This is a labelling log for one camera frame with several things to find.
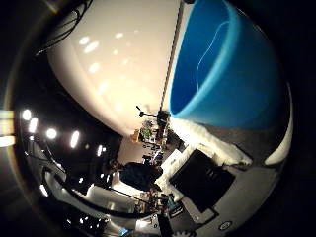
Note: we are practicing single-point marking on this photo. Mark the blue plastic cup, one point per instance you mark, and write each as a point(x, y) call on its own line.
point(230, 65)

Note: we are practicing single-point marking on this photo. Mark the person in dark clothes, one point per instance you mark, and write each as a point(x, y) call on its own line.
point(140, 176)

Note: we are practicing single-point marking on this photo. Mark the cluttered storage shelf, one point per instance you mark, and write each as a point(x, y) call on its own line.
point(149, 135)

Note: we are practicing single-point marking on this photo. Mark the black tripod stand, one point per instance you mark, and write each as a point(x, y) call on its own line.
point(144, 113)

